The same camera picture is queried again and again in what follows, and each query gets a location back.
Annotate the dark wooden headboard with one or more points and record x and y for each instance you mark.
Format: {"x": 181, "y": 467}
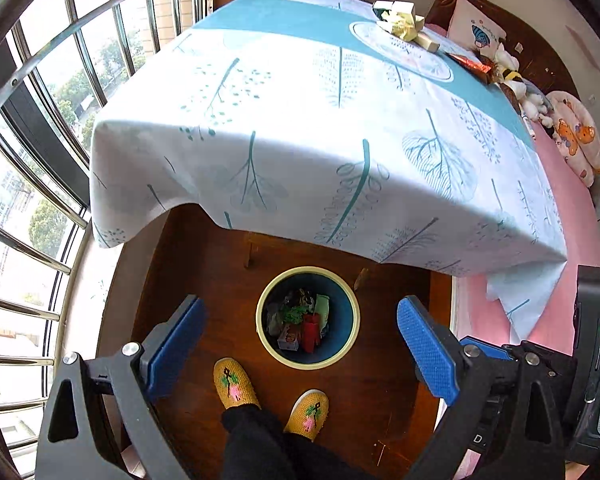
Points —
{"x": 539, "y": 61}

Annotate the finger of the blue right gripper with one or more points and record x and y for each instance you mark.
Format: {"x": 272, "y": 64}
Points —
{"x": 490, "y": 350}

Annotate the white cartoon pillow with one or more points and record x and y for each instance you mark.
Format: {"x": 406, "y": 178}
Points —
{"x": 474, "y": 31}

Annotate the plush bee toy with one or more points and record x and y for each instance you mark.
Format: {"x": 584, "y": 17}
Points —
{"x": 527, "y": 99}

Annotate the leaf-print white blue tablecloth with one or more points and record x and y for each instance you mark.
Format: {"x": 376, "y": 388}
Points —
{"x": 303, "y": 119}

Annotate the small orange red sachet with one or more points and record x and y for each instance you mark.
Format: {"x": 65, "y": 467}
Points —
{"x": 470, "y": 64}

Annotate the yellow knitted slipper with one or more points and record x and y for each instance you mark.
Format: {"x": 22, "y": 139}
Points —
{"x": 232, "y": 384}
{"x": 308, "y": 415}

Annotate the round blue trash bin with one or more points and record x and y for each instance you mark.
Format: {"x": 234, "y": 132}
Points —
{"x": 325, "y": 293}

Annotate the red paper envelope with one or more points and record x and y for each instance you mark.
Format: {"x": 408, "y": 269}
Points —
{"x": 311, "y": 332}

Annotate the left yellow knitted slipper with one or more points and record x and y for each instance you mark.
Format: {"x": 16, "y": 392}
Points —
{"x": 232, "y": 384}

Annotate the wooden table frame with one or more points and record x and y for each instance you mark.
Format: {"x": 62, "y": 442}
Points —
{"x": 276, "y": 254}

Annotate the green paper ball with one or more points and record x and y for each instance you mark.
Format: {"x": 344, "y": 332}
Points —
{"x": 293, "y": 315}

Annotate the crumpled yellow paper ball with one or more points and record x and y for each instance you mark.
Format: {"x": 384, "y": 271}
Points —
{"x": 403, "y": 26}

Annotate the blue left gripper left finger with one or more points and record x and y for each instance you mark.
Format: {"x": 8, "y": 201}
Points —
{"x": 167, "y": 347}

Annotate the green white cardboard box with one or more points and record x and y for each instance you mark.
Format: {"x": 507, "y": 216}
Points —
{"x": 391, "y": 11}

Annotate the bear print pillow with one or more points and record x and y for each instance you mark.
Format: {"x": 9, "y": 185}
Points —
{"x": 576, "y": 136}

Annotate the window with metal bars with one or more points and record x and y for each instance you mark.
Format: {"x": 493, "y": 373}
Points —
{"x": 97, "y": 447}

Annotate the red white carton box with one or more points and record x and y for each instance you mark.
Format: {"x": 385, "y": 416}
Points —
{"x": 290, "y": 338}

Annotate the right yellow knitted slipper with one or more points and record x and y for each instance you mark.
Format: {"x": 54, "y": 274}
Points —
{"x": 308, "y": 415}

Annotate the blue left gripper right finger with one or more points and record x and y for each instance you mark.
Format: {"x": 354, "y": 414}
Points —
{"x": 435, "y": 350}

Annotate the black trousers legs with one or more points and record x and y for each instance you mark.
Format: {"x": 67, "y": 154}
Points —
{"x": 257, "y": 447}

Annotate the pink bed sheet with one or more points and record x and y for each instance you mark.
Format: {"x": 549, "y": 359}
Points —
{"x": 565, "y": 239}

